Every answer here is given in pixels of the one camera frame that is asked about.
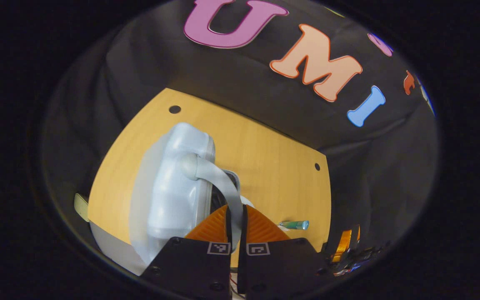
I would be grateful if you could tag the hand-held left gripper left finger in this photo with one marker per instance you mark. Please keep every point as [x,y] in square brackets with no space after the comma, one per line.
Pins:
[228,229]

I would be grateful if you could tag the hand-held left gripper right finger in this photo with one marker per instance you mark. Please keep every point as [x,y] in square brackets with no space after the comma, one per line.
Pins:
[243,229]

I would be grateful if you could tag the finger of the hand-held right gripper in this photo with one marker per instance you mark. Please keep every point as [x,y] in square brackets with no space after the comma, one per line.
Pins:
[345,243]

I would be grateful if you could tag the blue skincare tube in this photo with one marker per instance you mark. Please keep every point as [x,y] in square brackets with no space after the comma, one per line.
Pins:
[294,225]

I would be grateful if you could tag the light blue suitcase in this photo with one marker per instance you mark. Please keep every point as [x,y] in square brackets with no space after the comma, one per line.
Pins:
[173,196]

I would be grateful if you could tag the pale green trash bin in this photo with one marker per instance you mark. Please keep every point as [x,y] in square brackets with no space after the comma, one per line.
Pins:
[81,207]

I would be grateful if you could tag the black backdrop cloth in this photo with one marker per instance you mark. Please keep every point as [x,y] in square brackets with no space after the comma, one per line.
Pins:
[231,71]

